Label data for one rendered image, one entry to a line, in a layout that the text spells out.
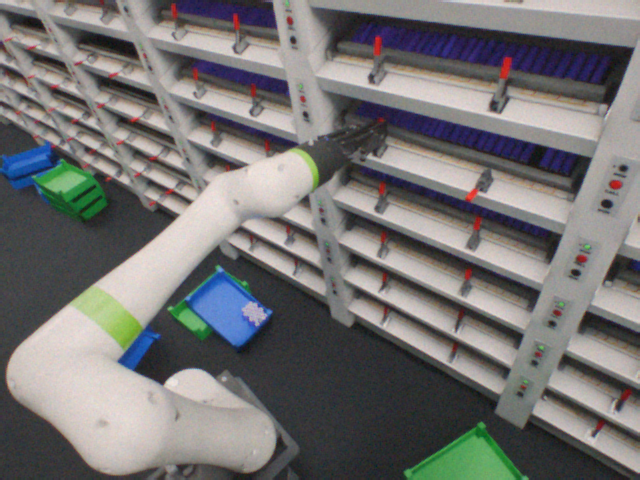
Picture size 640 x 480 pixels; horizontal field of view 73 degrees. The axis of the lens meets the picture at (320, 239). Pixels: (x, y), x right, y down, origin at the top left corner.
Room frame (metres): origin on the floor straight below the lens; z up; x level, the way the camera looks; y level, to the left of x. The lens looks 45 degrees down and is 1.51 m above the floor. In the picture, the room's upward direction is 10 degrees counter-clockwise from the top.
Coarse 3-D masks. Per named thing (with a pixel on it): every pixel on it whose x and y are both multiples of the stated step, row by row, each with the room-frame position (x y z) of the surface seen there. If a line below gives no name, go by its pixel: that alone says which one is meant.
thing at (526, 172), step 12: (348, 120) 1.01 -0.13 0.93; (360, 120) 0.98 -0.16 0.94; (372, 120) 0.97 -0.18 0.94; (396, 132) 0.90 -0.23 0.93; (408, 132) 0.89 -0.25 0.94; (420, 144) 0.86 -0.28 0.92; (432, 144) 0.83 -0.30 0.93; (444, 144) 0.82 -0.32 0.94; (456, 156) 0.79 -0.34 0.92; (468, 156) 0.76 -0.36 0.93; (480, 156) 0.75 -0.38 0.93; (492, 156) 0.74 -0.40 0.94; (492, 168) 0.73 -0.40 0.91; (504, 168) 0.71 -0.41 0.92; (516, 168) 0.69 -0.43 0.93; (528, 168) 0.68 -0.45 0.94; (540, 180) 0.65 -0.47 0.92; (552, 180) 0.63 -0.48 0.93; (564, 180) 0.63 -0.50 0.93
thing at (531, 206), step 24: (336, 120) 1.01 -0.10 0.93; (408, 144) 0.88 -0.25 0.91; (384, 168) 0.86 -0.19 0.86; (408, 168) 0.81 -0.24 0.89; (432, 168) 0.79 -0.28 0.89; (456, 168) 0.76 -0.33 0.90; (480, 168) 0.74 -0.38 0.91; (576, 168) 0.66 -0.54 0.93; (456, 192) 0.72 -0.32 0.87; (480, 192) 0.68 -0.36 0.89; (504, 192) 0.67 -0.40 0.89; (528, 192) 0.65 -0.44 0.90; (576, 192) 0.60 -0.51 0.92; (528, 216) 0.61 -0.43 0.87; (552, 216) 0.58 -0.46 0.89
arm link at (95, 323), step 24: (96, 288) 0.48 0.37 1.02; (72, 312) 0.43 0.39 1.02; (96, 312) 0.43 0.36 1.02; (120, 312) 0.44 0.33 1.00; (48, 336) 0.40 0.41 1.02; (72, 336) 0.39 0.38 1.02; (96, 336) 0.40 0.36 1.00; (120, 336) 0.41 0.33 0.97; (24, 360) 0.36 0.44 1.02; (48, 360) 0.36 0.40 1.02; (72, 360) 0.35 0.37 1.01; (24, 384) 0.33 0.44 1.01; (48, 384) 0.32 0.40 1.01
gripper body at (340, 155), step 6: (324, 138) 0.77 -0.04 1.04; (330, 138) 0.76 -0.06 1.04; (324, 144) 0.74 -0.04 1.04; (330, 144) 0.74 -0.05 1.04; (336, 144) 0.75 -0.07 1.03; (330, 150) 0.73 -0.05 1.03; (336, 150) 0.73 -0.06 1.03; (342, 150) 0.75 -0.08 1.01; (348, 150) 0.75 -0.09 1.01; (336, 156) 0.72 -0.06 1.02; (342, 156) 0.73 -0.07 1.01; (336, 162) 0.72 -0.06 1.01; (342, 162) 0.73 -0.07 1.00; (336, 168) 0.72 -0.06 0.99
